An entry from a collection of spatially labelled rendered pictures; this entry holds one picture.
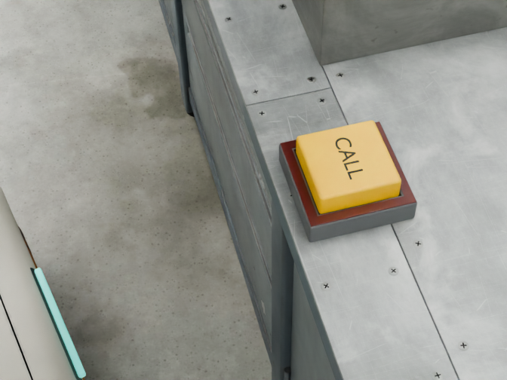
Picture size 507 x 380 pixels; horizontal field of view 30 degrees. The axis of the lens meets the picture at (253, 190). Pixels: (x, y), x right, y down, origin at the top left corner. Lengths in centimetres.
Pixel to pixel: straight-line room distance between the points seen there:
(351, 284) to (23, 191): 116
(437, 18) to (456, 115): 9
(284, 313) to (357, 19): 50
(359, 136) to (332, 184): 5
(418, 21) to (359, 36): 5
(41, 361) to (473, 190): 69
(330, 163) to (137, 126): 117
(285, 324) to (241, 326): 36
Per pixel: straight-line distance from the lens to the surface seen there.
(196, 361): 153
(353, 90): 77
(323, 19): 75
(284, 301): 114
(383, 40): 79
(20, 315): 128
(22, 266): 134
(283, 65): 79
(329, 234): 67
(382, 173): 67
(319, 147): 68
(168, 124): 181
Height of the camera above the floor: 136
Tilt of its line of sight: 53 degrees down
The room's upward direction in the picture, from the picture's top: 2 degrees counter-clockwise
